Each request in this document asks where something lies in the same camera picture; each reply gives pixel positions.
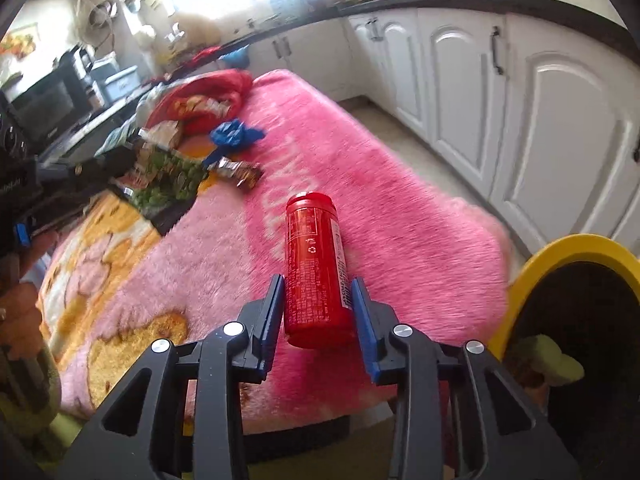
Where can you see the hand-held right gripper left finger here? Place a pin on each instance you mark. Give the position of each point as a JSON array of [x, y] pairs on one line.
[[272, 315]]

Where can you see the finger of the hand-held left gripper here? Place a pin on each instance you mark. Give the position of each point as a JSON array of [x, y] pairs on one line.
[[75, 180]]

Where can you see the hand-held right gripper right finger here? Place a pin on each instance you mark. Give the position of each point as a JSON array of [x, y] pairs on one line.
[[362, 320]]

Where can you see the red can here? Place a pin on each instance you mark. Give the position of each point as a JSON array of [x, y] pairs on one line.
[[312, 260]]

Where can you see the green snack packet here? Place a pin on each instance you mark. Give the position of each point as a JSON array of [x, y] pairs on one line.
[[165, 185]]

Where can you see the person's left hand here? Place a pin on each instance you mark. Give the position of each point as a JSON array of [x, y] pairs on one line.
[[20, 325]]

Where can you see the pale teal cloth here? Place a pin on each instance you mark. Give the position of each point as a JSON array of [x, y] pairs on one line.
[[117, 137]]

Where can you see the black microwave oven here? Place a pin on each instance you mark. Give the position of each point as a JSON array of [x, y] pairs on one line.
[[45, 105]]

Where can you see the pink printed blanket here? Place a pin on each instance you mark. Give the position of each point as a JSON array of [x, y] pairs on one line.
[[400, 235]]

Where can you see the light blue box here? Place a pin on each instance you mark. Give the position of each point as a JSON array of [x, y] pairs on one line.
[[122, 85]]

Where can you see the brown snack wrapper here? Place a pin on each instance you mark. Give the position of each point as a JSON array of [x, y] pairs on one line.
[[240, 174]]

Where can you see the blue crumpled plastic bag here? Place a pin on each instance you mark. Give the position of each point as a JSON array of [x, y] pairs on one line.
[[232, 135]]

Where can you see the red cloth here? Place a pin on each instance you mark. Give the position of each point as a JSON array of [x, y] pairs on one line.
[[205, 55]]

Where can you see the blue bowl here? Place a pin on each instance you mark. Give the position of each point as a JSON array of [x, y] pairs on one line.
[[235, 57]]

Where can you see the black bin liner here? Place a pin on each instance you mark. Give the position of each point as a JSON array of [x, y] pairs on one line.
[[600, 310]]

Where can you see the white lower kitchen cabinets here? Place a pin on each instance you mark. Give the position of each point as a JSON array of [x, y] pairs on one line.
[[565, 135]]

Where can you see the black kitchen countertop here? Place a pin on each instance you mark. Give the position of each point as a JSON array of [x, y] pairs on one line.
[[500, 2]]

